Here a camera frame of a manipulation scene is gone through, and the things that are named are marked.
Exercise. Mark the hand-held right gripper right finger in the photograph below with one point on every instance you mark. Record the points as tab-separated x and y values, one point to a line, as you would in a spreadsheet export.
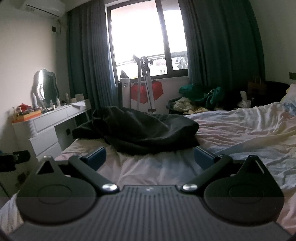
203	158

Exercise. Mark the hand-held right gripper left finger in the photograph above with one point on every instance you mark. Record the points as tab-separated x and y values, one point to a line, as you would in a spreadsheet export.
97	155

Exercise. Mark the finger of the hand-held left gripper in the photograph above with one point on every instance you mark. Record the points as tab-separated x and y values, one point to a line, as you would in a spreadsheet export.
22	157

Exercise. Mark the black garment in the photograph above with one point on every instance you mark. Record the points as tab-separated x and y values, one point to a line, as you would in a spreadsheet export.
143	129

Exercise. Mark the pale yellow clothes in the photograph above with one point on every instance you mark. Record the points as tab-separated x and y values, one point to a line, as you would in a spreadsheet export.
182	104

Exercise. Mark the green clothes pile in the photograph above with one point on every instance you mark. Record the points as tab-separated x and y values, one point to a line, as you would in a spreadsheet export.
208	97

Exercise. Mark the white dressing table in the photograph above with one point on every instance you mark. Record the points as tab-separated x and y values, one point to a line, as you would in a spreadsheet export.
46	129

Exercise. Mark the orange tray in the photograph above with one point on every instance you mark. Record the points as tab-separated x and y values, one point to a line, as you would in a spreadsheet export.
30	116

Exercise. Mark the pale wrinkled bed duvet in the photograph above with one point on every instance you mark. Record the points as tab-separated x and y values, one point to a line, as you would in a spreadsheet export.
242	129

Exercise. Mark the white paper sheet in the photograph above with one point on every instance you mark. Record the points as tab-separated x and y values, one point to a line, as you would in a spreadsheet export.
79	105

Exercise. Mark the tall white bottle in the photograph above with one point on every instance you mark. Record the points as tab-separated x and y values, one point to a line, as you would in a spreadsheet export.
35	102

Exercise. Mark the white box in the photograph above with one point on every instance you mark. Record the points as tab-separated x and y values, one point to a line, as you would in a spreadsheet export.
79	97

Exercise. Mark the white and black appliance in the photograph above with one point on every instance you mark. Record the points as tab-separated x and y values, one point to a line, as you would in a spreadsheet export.
124	92

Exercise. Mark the white plastic bag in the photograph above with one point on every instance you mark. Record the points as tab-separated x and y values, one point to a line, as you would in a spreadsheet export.
244	98

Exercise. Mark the wavy framed mirror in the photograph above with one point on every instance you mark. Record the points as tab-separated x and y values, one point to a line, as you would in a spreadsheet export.
48	85

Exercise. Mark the red cloth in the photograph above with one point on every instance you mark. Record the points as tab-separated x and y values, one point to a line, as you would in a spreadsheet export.
157	90

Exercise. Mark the dark iron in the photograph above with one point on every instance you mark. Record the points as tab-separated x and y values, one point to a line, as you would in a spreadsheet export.
124	74

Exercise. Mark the brown paper bag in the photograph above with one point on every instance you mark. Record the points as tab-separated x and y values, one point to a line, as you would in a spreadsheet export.
256	87

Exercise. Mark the dark green curtain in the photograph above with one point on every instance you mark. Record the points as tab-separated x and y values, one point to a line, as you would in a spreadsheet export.
87	58
219	46

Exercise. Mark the dark framed window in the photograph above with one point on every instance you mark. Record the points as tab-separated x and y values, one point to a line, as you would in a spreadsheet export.
136	34

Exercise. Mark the white air conditioner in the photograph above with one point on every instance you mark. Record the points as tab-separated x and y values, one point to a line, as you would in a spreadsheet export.
44	7

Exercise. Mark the black wall socket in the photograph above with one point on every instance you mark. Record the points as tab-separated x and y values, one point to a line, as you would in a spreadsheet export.
68	131

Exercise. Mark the dark wall outlet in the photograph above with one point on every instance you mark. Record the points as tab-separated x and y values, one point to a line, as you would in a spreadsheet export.
292	76

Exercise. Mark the black wall switch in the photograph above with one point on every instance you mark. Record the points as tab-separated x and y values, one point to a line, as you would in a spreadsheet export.
54	29

